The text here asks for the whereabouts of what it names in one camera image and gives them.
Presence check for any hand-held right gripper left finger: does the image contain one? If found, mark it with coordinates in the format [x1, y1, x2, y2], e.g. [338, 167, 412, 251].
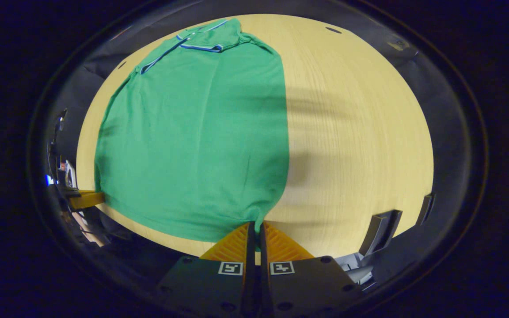
[155, 221, 257, 318]

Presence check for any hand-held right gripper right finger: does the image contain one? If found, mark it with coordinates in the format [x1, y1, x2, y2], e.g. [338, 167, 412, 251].
[259, 221, 363, 318]

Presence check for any green T-shirt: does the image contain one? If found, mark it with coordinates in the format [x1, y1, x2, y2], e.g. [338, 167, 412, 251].
[94, 18, 291, 243]

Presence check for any white background equipment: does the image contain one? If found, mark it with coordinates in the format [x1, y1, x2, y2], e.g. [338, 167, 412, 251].
[45, 110, 78, 188]

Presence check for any dark grey chair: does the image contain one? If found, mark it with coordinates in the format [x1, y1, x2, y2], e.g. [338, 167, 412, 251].
[334, 193, 435, 288]

